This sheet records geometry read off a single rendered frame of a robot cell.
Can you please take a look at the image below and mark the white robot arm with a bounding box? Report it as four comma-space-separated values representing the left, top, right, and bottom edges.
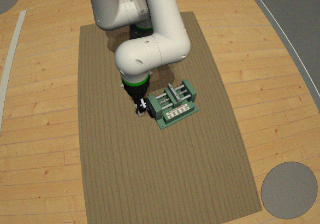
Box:
91, 0, 191, 95

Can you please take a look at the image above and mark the green bench vise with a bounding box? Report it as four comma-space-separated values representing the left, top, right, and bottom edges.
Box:
144, 79, 199, 130

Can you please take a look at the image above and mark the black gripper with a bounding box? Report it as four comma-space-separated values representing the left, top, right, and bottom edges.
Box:
128, 90, 148, 117

